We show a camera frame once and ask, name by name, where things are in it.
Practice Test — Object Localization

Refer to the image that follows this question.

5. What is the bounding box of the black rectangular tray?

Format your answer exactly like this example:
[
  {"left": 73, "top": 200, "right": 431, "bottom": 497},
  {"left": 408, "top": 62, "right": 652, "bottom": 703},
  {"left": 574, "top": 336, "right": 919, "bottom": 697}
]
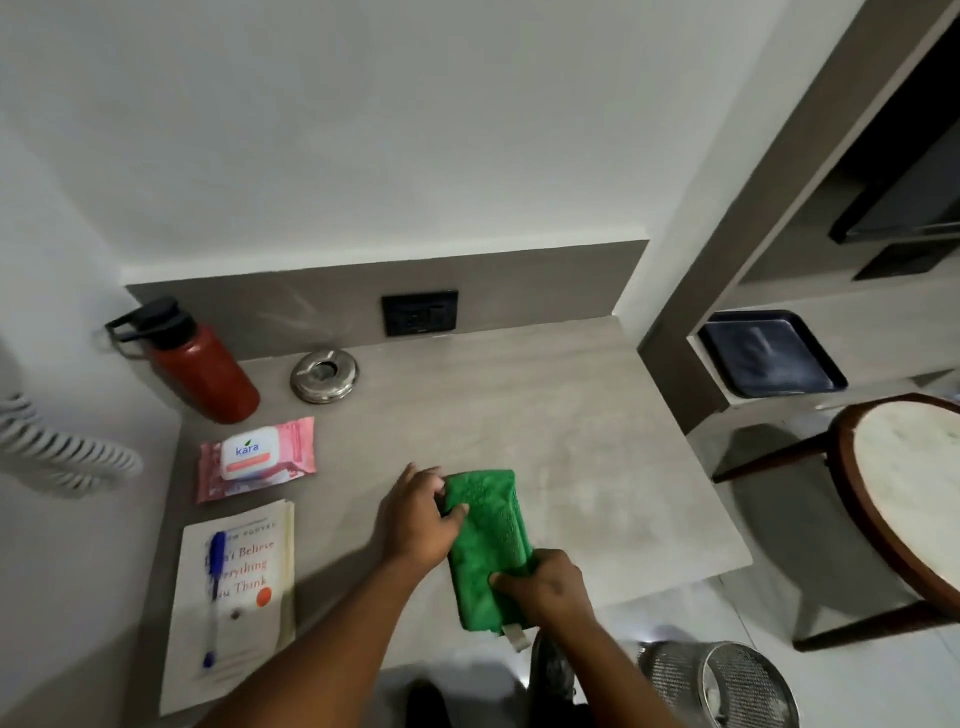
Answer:
[{"left": 696, "top": 309, "right": 849, "bottom": 399}]

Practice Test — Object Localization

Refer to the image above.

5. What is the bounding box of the pink wet wipes packet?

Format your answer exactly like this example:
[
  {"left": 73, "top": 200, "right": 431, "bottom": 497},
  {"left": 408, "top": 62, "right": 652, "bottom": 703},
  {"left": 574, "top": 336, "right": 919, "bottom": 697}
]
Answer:
[{"left": 195, "top": 416, "right": 318, "bottom": 506}]

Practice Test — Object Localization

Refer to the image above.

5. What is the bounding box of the black flat television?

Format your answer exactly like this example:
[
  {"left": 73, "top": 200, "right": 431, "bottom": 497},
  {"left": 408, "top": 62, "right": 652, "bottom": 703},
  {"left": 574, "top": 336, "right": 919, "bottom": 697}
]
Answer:
[{"left": 828, "top": 45, "right": 960, "bottom": 246}]

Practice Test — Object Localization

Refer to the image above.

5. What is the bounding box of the flat black set-top box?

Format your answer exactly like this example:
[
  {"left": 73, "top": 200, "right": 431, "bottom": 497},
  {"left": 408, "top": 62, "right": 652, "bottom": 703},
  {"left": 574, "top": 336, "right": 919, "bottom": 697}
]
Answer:
[{"left": 852, "top": 240, "right": 960, "bottom": 283}]

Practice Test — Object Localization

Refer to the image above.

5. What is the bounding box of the black wall socket plate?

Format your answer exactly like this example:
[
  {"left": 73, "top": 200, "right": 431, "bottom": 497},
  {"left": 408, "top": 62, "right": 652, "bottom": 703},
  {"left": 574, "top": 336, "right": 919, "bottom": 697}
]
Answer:
[{"left": 381, "top": 289, "right": 460, "bottom": 339}]

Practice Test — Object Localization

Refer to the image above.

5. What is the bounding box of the blue ballpoint pen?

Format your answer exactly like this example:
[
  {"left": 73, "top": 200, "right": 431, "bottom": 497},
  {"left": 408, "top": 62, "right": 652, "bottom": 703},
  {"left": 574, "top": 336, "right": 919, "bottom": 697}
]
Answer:
[{"left": 201, "top": 530, "right": 228, "bottom": 671}]

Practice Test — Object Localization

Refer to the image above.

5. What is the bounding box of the person's left forearm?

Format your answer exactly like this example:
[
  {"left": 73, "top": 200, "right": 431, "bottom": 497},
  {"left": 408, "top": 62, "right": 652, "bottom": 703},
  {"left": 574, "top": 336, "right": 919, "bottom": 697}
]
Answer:
[{"left": 195, "top": 551, "right": 451, "bottom": 728}]

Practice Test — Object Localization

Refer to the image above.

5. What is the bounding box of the person's left hand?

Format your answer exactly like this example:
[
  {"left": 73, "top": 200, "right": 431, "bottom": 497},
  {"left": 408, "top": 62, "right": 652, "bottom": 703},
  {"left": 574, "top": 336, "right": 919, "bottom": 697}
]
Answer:
[{"left": 378, "top": 462, "right": 471, "bottom": 576}]

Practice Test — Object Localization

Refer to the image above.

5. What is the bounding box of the white coiled phone cord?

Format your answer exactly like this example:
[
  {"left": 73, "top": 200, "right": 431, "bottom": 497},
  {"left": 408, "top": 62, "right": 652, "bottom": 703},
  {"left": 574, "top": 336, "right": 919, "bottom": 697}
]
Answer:
[{"left": 0, "top": 393, "right": 144, "bottom": 497}]

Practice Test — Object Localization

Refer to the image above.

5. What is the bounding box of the round wood-rimmed side table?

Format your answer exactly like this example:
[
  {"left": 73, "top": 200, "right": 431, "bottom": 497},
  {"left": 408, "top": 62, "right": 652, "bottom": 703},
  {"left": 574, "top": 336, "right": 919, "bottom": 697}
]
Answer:
[{"left": 711, "top": 393, "right": 960, "bottom": 654}]

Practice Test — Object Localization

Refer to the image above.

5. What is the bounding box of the white paperback book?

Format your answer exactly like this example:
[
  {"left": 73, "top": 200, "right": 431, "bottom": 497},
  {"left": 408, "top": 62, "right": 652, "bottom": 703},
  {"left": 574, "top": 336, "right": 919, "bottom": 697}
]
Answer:
[{"left": 158, "top": 498, "right": 298, "bottom": 718}]

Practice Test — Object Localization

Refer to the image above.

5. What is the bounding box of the red water bottle black lid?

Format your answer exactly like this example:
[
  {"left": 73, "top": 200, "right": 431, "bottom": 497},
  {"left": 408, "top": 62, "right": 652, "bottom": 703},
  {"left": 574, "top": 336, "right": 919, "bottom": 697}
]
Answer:
[{"left": 104, "top": 296, "right": 262, "bottom": 426}]

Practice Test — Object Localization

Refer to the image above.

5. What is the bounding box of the metal mesh waste bin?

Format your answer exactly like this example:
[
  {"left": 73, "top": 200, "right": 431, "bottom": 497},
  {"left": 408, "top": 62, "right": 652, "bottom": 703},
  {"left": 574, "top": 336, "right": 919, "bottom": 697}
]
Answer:
[{"left": 636, "top": 640, "right": 801, "bottom": 728}]

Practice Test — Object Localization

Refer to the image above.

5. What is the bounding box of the round steel ashtray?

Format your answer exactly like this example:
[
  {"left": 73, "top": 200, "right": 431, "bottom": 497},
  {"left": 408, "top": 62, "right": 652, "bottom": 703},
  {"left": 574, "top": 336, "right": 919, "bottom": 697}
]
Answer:
[{"left": 289, "top": 348, "right": 360, "bottom": 406}]

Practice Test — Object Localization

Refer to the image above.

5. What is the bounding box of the grey wooden shelf unit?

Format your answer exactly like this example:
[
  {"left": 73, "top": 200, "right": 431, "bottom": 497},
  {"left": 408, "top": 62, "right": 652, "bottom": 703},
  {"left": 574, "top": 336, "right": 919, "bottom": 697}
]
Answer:
[{"left": 636, "top": 0, "right": 960, "bottom": 438}]

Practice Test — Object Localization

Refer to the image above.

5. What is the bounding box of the person's right forearm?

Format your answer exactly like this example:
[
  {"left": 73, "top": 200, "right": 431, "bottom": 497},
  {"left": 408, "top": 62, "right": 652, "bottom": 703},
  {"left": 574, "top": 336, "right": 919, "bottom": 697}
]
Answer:
[{"left": 536, "top": 618, "right": 685, "bottom": 728}]

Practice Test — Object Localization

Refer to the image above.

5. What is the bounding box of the person's right hand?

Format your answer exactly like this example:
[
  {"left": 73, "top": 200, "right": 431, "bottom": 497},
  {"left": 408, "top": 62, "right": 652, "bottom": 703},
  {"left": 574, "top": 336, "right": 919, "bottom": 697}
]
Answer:
[{"left": 488, "top": 548, "right": 598, "bottom": 640}]

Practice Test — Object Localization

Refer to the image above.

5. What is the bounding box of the person's dark shoe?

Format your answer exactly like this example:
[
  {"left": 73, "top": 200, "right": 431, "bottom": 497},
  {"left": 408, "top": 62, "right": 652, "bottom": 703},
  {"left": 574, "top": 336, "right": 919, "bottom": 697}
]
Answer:
[
  {"left": 405, "top": 678, "right": 453, "bottom": 728},
  {"left": 528, "top": 628, "right": 580, "bottom": 728}
]

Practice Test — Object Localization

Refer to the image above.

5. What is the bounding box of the green microfibre cloth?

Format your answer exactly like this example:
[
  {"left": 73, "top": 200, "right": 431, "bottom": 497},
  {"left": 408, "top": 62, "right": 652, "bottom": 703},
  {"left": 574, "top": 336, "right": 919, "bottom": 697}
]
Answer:
[{"left": 438, "top": 468, "right": 539, "bottom": 651}]

